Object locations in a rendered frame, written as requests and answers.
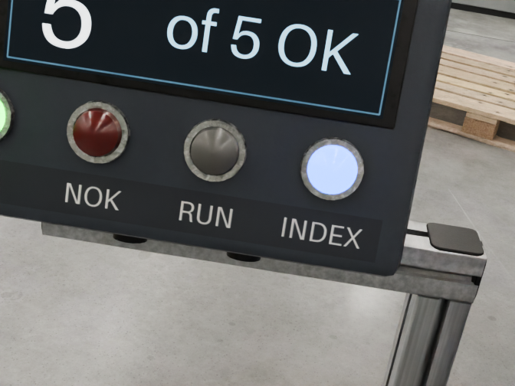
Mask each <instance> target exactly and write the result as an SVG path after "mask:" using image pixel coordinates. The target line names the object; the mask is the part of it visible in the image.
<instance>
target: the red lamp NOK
mask: <svg viewBox="0 0 515 386"><path fill-rule="evenodd" d="M67 138H68V142H69V143H70V145H71V148H72V149H73V150H74V152H75V153H76V154H77V155H78V156H80V157H81V158H82V159H84V160H86V161H88V162H92V163H107V162H112V161H113V160H115V159H117V158H119V157H120V156H121V155H122V154H123V153H124V152H125V150H126V148H127V146H128V145H129V141H130V125H129V122H128V120H127V118H126V116H125V115H124V114H123V112H122V111H121V110H120V109H119V108H118V107H117V106H115V105H113V104H112V103H109V102H106V101H102V100H94V101H89V102H87V103H84V104H82V105H81V106H79V107H78V108H76V110H75V111H74V112H73V114H72V115H71V117H70V119H69V121H68V124H67Z"/></svg>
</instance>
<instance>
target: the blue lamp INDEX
mask: <svg viewBox="0 0 515 386"><path fill-rule="evenodd" d="M300 174H301V178H302V180H303V183H304V184H305V186H306V187H307V189H308V190H309V191H310V192H311V193H313V194H314V195H316V196H317V197H319V198H322V199H326V200H339V199H342V198H345V197H347V196H349V195H351V194H352V193H353V192H354V191H355V190H356V189H357V188H358V186H359V184H360V182H361V181H362V177H363V174H364V163H363V159H362V156H361V154H360V152H359V150H358V149H357V148H356V147H355V146H354V145H353V144H352V143H351V142H348V141H347V140H345V139H341V138H338V137H328V138H323V139H320V140H318V141H316V142H315V143H313V144H312V145H311V146H310V147H309V148H308V149H307V150H306V152H305V153H304V154H303V157H302V160H301V163H300Z"/></svg>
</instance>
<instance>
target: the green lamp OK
mask: <svg viewBox="0 0 515 386"><path fill-rule="evenodd" d="M14 121H15V111H14V107H13V104H12V102H11V100H10V98H9V97H8V95H7V94H6V93H5V92H4V91H3V90H2V89H1V88H0V142H1V141H2V140H3V139H4V138H6V137H7V135H8V134H9V133H10V132H11V129H12V127H13V125H14Z"/></svg>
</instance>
